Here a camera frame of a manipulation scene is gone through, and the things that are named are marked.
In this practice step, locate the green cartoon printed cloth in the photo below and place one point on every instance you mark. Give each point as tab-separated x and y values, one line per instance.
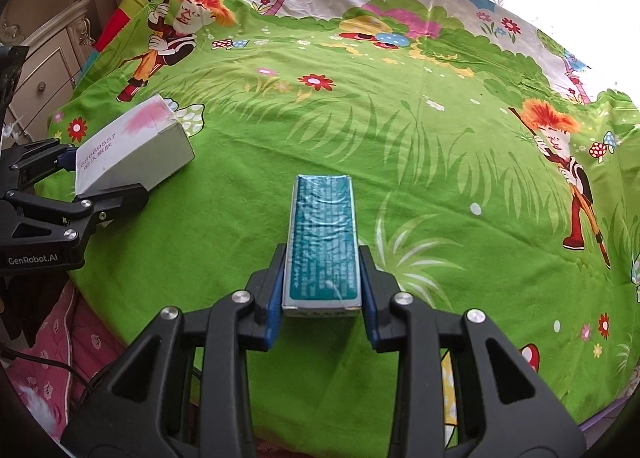
400	163

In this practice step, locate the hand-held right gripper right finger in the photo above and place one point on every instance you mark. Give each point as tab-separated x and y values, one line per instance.
369	318

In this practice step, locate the cream carved dresser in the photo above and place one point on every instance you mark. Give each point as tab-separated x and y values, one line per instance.
45	68

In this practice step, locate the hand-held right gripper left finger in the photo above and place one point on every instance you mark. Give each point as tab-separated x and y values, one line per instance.
274	313

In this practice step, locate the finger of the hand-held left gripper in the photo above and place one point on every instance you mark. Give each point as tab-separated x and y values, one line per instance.
65	157
125	198

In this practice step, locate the pale grey cardboard box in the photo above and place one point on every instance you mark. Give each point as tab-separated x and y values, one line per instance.
135	148

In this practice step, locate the white fluffy tuft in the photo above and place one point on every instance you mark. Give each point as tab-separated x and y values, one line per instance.
35	413

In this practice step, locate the teal film-wrapped box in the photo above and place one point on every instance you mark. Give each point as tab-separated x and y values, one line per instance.
322	238

